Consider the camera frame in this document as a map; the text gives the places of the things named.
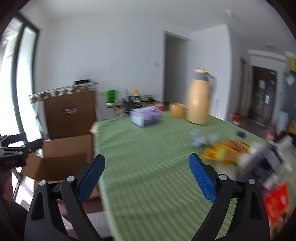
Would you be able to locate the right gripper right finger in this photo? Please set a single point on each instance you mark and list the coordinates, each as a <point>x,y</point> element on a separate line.
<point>249,220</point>

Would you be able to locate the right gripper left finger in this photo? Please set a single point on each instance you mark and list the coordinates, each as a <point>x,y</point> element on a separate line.
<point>44,220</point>

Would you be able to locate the red snack bag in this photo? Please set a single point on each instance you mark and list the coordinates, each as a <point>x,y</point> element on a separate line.
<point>277,205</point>

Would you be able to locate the yellow snack bag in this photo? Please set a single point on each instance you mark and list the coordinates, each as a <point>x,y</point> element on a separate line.
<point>228,151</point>

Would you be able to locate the grey wrapper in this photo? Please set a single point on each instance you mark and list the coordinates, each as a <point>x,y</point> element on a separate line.
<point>200,140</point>

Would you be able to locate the cardboard box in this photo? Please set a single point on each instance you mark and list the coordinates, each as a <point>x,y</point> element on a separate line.
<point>61,158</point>

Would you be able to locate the blue bottle cap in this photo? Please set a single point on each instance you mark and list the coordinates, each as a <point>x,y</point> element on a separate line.
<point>241,134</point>

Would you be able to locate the green checkered tablecloth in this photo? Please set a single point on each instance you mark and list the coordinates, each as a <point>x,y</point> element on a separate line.
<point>147,189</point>

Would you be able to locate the low side table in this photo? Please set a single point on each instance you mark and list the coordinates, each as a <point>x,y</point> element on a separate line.
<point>129,101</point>

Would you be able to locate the yellow round cup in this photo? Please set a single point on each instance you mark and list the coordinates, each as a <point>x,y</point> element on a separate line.
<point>177,110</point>

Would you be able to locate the purple tissue pack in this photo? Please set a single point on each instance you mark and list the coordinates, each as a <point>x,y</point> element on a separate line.
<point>146,116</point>

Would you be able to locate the dark entrance door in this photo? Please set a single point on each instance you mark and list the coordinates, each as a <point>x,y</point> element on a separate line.
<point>263,95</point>

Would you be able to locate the yellow thermos jug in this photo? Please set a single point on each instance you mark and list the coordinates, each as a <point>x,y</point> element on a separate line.
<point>200,95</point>

